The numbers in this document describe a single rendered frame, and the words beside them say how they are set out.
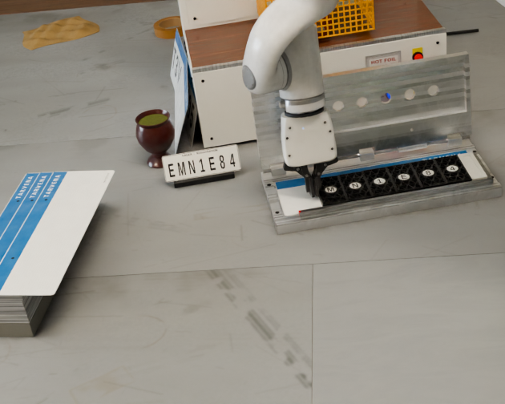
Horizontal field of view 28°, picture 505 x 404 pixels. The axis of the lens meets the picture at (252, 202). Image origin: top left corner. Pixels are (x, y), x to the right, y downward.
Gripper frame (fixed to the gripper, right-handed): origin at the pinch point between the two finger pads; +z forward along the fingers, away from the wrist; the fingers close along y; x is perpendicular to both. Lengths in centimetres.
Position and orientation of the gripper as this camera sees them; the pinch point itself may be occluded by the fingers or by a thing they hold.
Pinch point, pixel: (313, 185)
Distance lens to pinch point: 196.2
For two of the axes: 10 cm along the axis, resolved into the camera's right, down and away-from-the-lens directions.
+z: 1.4, 9.3, 3.5
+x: -1.1, -3.4, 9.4
